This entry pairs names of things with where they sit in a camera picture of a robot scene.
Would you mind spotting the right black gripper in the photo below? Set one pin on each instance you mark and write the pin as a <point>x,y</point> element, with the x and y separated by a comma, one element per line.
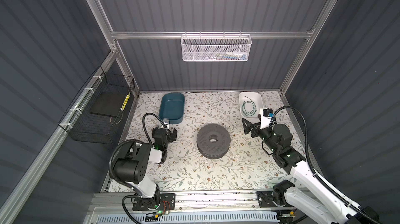
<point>250,126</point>

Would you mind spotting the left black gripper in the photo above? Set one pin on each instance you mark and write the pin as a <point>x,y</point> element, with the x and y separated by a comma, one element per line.
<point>171,136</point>

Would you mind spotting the grey perforated cable spool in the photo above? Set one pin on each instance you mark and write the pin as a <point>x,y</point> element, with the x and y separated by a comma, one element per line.
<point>213,141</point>

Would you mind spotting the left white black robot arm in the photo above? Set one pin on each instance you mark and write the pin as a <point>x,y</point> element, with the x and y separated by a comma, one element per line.
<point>129,163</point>

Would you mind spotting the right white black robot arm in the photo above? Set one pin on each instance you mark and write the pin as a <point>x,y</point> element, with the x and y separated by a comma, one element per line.
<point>303,172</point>

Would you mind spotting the white plastic tray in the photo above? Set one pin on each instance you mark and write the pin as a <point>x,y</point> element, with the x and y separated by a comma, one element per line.
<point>250,103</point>

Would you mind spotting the teal plastic tray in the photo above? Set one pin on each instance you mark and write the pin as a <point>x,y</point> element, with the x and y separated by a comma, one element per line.
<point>172,108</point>

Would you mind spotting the floral table mat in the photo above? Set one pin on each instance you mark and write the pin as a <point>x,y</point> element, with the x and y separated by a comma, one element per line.
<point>245,166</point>

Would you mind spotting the yellow marker in basket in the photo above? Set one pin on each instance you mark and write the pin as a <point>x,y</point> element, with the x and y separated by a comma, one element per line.
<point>125,102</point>

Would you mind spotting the black pad in basket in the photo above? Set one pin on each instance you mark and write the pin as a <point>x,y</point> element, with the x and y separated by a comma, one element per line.
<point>108,104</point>

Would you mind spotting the items in white basket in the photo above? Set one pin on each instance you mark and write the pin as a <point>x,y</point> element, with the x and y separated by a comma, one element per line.
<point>239,56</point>

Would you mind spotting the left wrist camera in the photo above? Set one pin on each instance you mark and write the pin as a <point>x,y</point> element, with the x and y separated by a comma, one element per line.
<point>166,122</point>

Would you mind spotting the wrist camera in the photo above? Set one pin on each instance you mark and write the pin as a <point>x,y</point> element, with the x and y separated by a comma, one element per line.
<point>267,118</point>
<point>166,122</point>

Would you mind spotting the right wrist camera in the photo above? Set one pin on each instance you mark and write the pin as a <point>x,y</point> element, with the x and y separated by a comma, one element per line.
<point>267,118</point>

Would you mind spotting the black wire basket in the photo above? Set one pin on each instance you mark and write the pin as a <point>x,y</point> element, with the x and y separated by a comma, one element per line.
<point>82,126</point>

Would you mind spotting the white wire mesh basket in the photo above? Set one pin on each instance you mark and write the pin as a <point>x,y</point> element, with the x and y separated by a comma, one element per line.
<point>193,45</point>

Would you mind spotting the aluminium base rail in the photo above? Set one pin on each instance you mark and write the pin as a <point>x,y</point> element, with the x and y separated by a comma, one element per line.
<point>223,199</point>

